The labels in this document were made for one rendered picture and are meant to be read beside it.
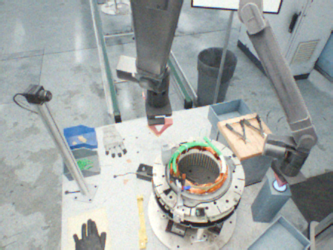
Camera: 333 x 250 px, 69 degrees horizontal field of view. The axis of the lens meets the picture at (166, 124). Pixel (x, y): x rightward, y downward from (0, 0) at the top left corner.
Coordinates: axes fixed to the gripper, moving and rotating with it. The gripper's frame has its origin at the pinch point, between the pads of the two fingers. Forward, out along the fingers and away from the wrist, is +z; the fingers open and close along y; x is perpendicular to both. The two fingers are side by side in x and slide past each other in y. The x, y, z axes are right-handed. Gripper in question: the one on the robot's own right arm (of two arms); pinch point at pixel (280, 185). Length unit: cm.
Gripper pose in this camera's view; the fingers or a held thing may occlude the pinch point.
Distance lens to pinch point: 97.8
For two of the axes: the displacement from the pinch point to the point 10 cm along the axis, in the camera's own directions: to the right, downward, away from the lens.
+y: 2.7, 6.5, -7.1
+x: 9.6, -2.1, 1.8
